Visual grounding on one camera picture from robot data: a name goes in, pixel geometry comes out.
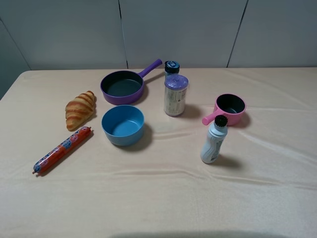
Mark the blue lid dark jar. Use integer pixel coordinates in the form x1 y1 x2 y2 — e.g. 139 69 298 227
164 60 180 78

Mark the blue plastic bowl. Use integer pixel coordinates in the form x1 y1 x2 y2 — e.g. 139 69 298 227
101 105 145 146

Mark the white bottle black cap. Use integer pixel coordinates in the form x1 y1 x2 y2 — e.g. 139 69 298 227
200 115 228 164

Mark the golden croissant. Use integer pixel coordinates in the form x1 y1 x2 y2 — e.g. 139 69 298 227
65 91 96 131

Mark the purple frying pan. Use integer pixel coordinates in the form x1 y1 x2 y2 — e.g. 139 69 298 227
100 59 162 105

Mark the orange wrapped sausage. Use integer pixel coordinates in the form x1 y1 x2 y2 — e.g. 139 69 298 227
32 126 92 175

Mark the purple lid white canister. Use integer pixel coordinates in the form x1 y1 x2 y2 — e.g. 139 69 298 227
164 74 189 117

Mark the pink saucepan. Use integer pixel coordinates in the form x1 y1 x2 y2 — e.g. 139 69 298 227
202 94 246 126

